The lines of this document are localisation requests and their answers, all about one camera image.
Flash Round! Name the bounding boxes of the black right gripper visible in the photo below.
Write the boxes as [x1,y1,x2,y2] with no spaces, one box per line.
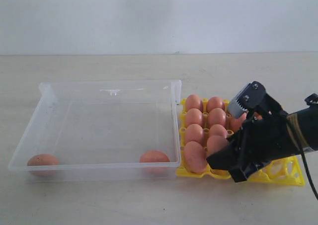
[207,115,300,183]

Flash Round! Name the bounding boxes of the brown egg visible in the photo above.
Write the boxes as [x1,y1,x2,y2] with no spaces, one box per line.
[206,96,225,113]
[27,154,59,177]
[209,124,228,138]
[207,135,229,156]
[229,113,246,132]
[254,114,262,120]
[139,150,170,175]
[184,124,205,146]
[185,108,205,128]
[185,94,203,112]
[208,108,227,127]
[183,141,207,174]

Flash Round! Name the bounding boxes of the yellow plastic egg tray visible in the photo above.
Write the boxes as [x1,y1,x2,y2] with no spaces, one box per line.
[176,98,305,186]

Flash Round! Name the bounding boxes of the clear plastic bin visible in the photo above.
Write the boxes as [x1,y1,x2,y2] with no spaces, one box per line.
[8,79,182,182]

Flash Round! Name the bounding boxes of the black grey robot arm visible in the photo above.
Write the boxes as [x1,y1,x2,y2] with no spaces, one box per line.
[207,93,318,182]

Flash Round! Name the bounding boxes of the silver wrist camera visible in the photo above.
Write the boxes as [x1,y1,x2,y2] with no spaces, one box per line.
[227,81,266,119]

